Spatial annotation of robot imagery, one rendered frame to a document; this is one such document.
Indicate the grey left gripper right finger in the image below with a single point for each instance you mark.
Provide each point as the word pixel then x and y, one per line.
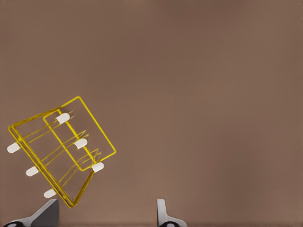
pixel 163 214

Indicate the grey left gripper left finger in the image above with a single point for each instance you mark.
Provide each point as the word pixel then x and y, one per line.
pixel 45 214

